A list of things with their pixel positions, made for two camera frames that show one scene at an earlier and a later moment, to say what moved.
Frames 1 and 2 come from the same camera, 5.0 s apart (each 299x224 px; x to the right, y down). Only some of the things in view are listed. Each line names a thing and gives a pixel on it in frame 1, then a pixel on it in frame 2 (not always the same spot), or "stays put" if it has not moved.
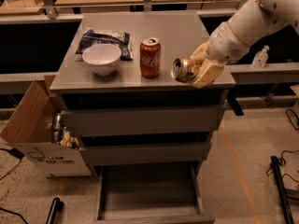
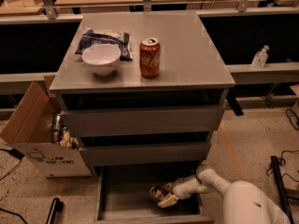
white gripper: [223, 45] to [181, 188]
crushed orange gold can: [181, 69] to [157, 193]
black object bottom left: [56, 206] stays put
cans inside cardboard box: [61, 133] stays put
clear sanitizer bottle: [261, 57] stays put
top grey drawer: [78, 122] stays put
